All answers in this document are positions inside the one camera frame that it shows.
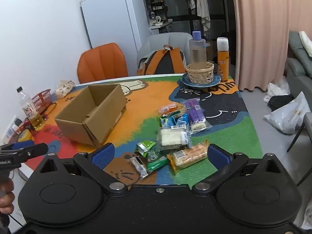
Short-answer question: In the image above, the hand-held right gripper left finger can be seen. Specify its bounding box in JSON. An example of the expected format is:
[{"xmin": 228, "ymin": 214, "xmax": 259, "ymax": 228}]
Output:
[{"xmin": 34, "ymin": 143, "xmax": 128, "ymax": 196}]

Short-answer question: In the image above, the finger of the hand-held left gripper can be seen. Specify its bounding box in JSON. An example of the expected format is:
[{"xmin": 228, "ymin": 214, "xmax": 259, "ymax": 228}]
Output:
[
  {"xmin": 19, "ymin": 143, "xmax": 49, "ymax": 162},
  {"xmin": 0, "ymin": 140, "xmax": 35, "ymax": 153}
]

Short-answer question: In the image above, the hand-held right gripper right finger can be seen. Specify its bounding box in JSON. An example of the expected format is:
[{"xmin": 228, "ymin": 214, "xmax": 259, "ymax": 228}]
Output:
[{"xmin": 192, "ymin": 143, "xmax": 285, "ymax": 195}]

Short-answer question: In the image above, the silver black snack packet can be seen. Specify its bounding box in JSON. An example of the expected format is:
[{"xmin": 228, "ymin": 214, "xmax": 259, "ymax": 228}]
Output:
[{"xmin": 129, "ymin": 156, "xmax": 149, "ymax": 179}]

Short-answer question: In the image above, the bright green snack packet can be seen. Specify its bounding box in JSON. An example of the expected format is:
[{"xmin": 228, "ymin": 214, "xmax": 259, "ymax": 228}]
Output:
[{"xmin": 134, "ymin": 140, "xmax": 157, "ymax": 158}]

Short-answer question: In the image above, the cardboard box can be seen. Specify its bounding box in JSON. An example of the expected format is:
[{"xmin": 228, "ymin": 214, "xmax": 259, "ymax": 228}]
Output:
[{"xmin": 55, "ymin": 83, "xmax": 128, "ymax": 149}]

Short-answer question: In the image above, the purple snack packet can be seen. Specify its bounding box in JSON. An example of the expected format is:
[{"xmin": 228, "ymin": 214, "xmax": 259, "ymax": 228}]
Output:
[{"xmin": 183, "ymin": 98, "xmax": 212, "ymax": 131}]

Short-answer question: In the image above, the clear sandwich packet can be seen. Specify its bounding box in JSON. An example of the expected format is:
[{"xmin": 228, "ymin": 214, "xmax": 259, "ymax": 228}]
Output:
[{"xmin": 157, "ymin": 124, "xmax": 192, "ymax": 152}]

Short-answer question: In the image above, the green blue snack packet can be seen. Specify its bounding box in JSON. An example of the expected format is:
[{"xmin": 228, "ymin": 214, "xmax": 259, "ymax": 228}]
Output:
[{"xmin": 160, "ymin": 114, "xmax": 176, "ymax": 128}]

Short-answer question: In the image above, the orange red snack packet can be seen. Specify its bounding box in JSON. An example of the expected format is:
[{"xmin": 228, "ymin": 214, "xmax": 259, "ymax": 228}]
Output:
[{"xmin": 159, "ymin": 104, "xmax": 179, "ymax": 115}]

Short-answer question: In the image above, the person's left hand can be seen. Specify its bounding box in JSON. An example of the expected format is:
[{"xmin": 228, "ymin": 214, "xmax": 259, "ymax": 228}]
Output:
[{"xmin": 0, "ymin": 179, "xmax": 15, "ymax": 215}]

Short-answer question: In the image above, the yellow tape roll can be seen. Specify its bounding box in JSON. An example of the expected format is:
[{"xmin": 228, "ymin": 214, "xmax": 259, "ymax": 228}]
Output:
[{"xmin": 17, "ymin": 129, "xmax": 33, "ymax": 142}]

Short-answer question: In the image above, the white power strip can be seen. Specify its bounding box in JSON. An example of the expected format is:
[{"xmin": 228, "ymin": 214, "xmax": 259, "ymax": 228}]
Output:
[{"xmin": 1, "ymin": 114, "xmax": 25, "ymax": 144}]

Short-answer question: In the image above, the tea bottle black cap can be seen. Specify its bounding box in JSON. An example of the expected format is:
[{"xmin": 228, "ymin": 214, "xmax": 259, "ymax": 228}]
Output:
[{"xmin": 16, "ymin": 86, "xmax": 46, "ymax": 131}]

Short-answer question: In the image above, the red plastic basket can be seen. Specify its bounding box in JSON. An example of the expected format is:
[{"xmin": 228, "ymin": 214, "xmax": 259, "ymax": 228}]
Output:
[{"xmin": 31, "ymin": 89, "xmax": 52, "ymax": 113}]

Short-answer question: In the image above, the patterned tissue pack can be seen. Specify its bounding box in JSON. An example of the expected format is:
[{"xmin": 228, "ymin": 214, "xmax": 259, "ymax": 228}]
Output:
[{"xmin": 53, "ymin": 80, "xmax": 75, "ymax": 99}]

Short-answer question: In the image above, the printed cat table mat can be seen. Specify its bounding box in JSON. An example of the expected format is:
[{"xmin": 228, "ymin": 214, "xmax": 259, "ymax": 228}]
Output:
[{"xmin": 23, "ymin": 74, "xmax": 264, "ymax": 186}]

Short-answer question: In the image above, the blue plate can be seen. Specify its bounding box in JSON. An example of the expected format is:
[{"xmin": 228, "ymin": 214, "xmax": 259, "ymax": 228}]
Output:
[{"xmin": 181, "ymin": 73, "xmax": 222, "ymax": 87}]

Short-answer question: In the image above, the large white plastic bag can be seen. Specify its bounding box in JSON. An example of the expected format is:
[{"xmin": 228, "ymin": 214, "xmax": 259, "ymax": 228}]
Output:
[{"xmin": 264, "ymin": 91, "xmax": 311, "ymax": 134}]

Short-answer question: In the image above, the wicker basket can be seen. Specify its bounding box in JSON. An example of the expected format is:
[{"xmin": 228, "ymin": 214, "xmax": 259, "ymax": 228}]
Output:
[{"xmin": 186, "ymin": 62, "xmax": 215, "ymax": 84}]

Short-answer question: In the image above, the dark clothes pile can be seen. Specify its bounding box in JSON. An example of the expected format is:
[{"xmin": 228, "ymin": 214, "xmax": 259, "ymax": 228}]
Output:
[{"xmin": 268, "ymin": 95, "xmax": 295, "ymax": 111}]

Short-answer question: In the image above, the orange chair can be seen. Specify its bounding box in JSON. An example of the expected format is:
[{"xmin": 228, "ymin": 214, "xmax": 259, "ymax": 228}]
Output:
[{"xmin": 77, "ymin": 43, "xmax": 129, "ymax": 84}]

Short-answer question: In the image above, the small white plastic bag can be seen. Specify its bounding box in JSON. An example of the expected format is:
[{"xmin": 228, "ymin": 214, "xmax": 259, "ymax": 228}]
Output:
[{"xmin": 264, "ymin": 75, "xmax": 292, "ymax": 103}]

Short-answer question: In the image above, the orange spray can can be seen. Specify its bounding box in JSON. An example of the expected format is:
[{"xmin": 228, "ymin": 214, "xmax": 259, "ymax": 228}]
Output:
[{"xmin": 217, "ymin": 37, "xmax": 230, "ymax": 82}]

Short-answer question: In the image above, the grey side chair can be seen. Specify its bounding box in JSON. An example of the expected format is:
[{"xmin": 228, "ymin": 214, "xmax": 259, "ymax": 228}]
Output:
[{"xmin": 288, "ymin": 112, "xmax": 312, "ymax": 186}]

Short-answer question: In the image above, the orange grey backpack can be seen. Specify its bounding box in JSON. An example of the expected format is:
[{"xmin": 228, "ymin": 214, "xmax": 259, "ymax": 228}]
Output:
[{"xmin": 137, "ymin": 44, "xmax": 187, "ymax": 76}]

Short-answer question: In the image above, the clear bottle purple cap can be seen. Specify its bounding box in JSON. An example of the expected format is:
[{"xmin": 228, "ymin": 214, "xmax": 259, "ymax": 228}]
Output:
[{"xmin": 189, "ymin": 31, "xmax": 207, "ymax": 69}]

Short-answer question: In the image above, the grey sofa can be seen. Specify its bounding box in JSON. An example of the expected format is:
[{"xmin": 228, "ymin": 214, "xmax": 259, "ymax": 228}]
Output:
[{"xmin": 284, "ymin": 30, "xmax": 312, "ymax": 98}]

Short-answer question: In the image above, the grey cushion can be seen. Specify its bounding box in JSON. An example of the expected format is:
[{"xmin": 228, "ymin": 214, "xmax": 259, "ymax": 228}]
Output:
[{"xmin": 289, "ymin": 31, "xmax": 312, "ymax": 64}]

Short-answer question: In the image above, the pink curtain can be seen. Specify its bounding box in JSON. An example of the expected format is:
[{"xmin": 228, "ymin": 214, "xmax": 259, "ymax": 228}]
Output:
[{"xmin": 233, "ymin": 0, "xmax": 312, "ymax": 92}]

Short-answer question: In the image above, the white fridge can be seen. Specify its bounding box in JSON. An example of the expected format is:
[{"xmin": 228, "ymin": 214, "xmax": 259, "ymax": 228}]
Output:
[{"xmin": 80, "ymin": 0, "xmax": 151, "ymax": 52}]

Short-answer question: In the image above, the white pillow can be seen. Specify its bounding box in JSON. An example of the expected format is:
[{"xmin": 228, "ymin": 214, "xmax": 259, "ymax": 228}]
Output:
[{"xmin": 299, "ymin": 31, "xmax": 312, "ymax": 54}]

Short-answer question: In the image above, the white hanging garment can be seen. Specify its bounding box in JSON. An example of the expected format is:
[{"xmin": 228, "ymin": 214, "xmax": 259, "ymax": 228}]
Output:
[{"xmin": 196, "ymin": 0, "xmax": 211, "ymax": 31}]

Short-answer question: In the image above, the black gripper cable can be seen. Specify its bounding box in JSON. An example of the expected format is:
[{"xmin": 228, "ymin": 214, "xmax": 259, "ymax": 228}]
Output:
[{"xmin": 10, "ymin": 213, "xmax": 27, "ymax": 225}]

